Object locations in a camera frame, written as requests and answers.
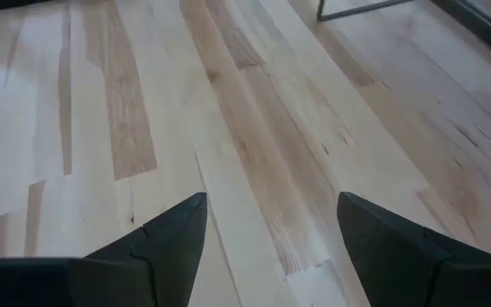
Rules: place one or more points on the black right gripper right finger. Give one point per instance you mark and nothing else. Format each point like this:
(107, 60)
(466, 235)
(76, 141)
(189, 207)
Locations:
(399, 264)

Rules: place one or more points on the small wooden shelf table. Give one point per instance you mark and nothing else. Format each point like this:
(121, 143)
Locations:
(348, 15)

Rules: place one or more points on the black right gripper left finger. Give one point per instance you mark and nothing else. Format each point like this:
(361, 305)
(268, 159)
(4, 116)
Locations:
(164, 264)

